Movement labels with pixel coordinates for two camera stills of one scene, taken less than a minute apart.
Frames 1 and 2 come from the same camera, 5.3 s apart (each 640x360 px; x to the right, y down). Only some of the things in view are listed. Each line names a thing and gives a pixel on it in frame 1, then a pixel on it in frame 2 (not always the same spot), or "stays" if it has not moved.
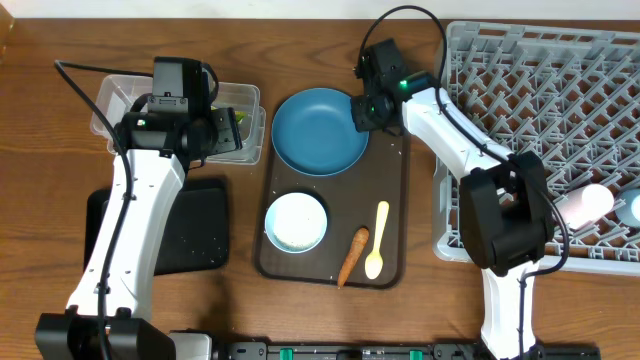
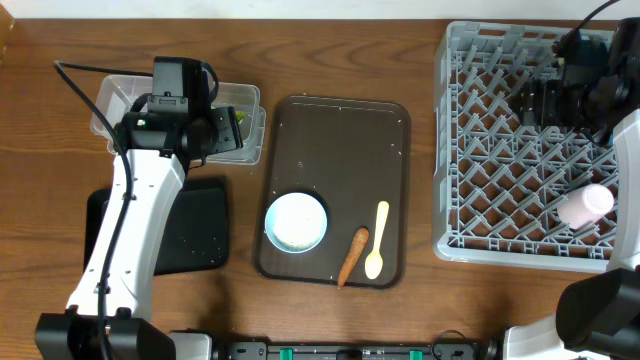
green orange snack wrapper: (239, 115) stays
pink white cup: (584, 205) stays
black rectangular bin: (196, 235) stays
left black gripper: (229, 137) stays
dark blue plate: (314, 132) to (592, 53)
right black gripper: (364, 123) to (541, 96)
